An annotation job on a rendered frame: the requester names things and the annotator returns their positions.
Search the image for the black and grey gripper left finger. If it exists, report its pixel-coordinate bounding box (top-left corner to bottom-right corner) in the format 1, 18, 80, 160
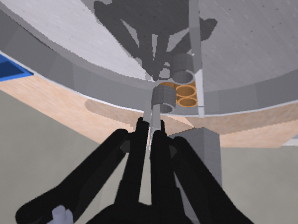
15, 101, 151, 224

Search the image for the grey metal bushing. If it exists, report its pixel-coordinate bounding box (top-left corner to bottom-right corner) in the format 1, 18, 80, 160
169, 53, 195, 85
151, 85, 177, 114

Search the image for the blue crate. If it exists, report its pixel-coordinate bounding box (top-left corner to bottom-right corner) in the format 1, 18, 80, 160
0, 54, 31, 82

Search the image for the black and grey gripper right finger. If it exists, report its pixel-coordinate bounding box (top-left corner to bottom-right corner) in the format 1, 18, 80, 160
149, 104, 254, 224

